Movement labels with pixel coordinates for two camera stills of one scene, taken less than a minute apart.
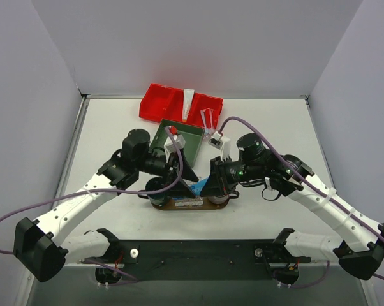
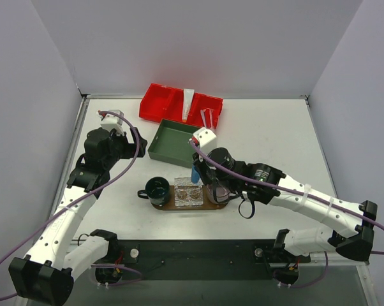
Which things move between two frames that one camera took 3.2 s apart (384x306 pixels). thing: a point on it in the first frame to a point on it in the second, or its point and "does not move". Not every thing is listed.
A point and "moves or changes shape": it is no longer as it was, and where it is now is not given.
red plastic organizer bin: x=158 y=102 does not move
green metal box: x=193 y=136 does not move
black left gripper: x=172 y=172 to x=125 y=144
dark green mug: x=157 y=198 does not move
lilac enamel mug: x=224 y=199 does not move
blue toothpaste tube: x=198 y=187 moves or changes shape
